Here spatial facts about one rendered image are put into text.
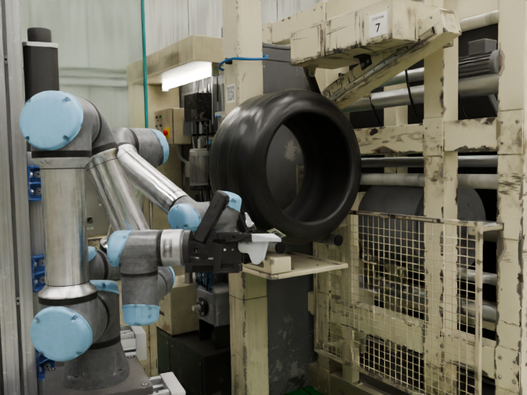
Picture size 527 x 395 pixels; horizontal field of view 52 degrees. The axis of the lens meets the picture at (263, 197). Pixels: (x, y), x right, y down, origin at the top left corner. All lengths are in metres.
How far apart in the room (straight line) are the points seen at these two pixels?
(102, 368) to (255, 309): 1.21
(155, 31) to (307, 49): 9.31
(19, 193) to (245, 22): 1.32
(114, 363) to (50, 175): 0.46
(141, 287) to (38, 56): 0.69
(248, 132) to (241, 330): 0.93
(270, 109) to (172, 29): 9.77
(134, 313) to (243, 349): 1.36
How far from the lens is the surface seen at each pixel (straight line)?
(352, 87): 2.35
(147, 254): 1.11
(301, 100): 2.03
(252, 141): 1.91
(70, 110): 1.11
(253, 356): 2.48
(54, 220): 1.15
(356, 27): 2.17
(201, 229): 1.10
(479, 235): 1.96
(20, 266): 1.45
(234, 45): 2.38
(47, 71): 1.53
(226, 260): 1.09
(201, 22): 11.88
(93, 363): 1.32
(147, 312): 1.14
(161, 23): 11.66
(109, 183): 1.25
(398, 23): 2.07
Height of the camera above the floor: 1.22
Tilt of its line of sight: 4 degrees down
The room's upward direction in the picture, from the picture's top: 1 degrees counter-clockwise
